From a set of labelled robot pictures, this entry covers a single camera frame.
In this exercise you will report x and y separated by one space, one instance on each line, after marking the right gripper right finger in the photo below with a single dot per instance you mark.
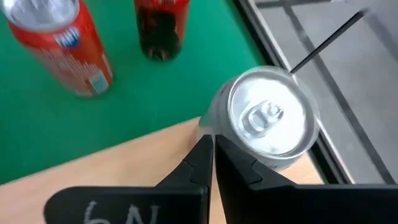
248 199

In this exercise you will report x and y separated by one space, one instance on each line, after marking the green table mat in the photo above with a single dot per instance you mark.
155 93

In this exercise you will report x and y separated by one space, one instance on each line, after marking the dark red black soda can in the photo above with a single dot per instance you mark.
161 31

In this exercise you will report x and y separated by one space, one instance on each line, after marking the white and red soda can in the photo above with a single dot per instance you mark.
267 118

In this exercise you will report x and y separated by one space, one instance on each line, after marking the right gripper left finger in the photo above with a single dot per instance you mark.
186 193

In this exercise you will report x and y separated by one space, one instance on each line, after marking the red strawberry Fanta can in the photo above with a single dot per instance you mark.
62 53

